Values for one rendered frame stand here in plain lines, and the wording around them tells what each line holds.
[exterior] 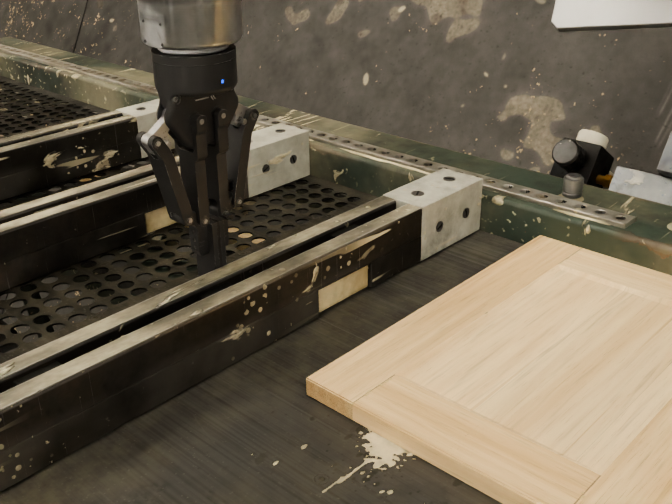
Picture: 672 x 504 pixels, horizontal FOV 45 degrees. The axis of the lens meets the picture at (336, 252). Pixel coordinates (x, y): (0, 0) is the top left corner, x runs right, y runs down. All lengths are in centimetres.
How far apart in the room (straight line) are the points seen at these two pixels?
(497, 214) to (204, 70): 47
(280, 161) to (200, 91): 48
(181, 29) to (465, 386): 39
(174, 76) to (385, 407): 34
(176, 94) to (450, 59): 162
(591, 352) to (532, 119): 136
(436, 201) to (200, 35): 38
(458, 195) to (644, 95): 109
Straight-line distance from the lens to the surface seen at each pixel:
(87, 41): 352
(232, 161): 81
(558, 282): 92
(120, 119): 134
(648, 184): 116
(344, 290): 88
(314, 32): 263
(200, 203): 78
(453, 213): 100
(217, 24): 72
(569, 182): 105
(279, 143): 119
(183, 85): 73
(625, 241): 98
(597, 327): 85
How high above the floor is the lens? 181
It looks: 52 degrees down
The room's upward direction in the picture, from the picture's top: 70 degrees counter-clockwise
